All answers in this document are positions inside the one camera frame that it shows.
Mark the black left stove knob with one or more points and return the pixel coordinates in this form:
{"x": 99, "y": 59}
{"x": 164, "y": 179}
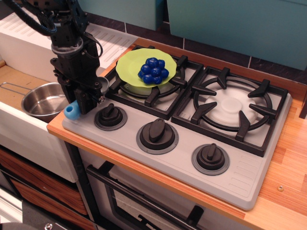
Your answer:
{"x": 110, "y": 118}

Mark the grey spoon blue handle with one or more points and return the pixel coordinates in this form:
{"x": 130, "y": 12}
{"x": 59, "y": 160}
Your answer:
{"x": 101, "y": 87}

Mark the black left burner grate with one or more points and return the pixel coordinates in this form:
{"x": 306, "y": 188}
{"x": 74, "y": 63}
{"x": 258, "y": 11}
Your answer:
{"x": 160, "y": 101}

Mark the grey toy stove top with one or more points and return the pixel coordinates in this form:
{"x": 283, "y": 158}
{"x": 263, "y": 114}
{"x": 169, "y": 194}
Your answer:
{"x": 239, "y": 185}

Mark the black right stove knob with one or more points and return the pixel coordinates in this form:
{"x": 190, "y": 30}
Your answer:
{"x": 210, "y": 159}

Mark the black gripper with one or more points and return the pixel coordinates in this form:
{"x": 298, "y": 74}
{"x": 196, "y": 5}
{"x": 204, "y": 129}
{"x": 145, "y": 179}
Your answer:
{"x": 75, "y": 67}

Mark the green plastic plate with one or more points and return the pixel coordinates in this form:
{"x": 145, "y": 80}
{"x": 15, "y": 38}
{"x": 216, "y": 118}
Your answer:
{"x": 129, "y": 66}

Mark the stainless steel pot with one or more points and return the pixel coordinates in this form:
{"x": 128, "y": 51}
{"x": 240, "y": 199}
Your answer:
{"x": 44, "y": 102}

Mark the white toy sink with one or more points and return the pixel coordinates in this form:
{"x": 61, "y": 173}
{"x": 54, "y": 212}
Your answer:
{"x": 24, "y": 65}

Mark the wooden drawer fronts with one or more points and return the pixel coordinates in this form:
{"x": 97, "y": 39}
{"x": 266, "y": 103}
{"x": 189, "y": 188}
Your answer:
{"x": 45, "y": 190}

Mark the blue toy blueberry cluster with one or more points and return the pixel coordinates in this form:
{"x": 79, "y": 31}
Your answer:
{"x": 153, "y": 71}

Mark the black stove knob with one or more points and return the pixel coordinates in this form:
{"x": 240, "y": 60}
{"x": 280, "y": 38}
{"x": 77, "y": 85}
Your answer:
{"x": 157, "y": 137}
{"x": 210, "y": 159}
{"x": 110, "y": 118}

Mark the black right burner grate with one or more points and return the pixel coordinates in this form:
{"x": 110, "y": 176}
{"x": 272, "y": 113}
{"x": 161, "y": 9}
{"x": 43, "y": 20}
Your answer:
{"x": 241, "y": 112}

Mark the black middle stove knob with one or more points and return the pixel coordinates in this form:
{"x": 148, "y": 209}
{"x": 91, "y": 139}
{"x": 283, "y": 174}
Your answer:
{"x": 157, "y": 137}

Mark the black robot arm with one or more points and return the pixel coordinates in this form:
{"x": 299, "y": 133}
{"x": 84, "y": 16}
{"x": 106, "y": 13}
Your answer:
{"x": 62, "y": 20}

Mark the oven door with handle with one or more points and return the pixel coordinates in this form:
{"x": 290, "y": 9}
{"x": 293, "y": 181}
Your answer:
{"x": 138, "y": 204}

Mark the black burner grate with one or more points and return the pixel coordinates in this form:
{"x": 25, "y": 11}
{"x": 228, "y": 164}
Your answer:
{"x": 160, "y": 101}
{"x": 241, "y": 112}

